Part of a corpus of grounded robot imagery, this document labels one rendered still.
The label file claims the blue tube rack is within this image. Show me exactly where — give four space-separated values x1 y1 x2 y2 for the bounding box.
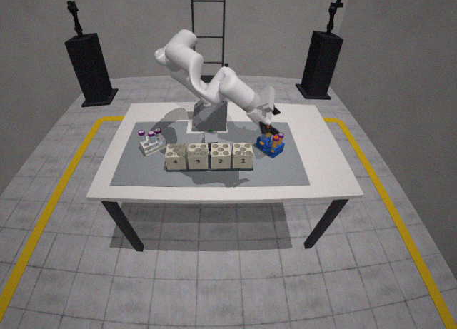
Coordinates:
256 136 285 158

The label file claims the beige bucket adapter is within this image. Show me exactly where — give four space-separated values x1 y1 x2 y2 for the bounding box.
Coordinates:
231 143 253 168
165 143 186 170
210 143 231 169
188 143 209 169

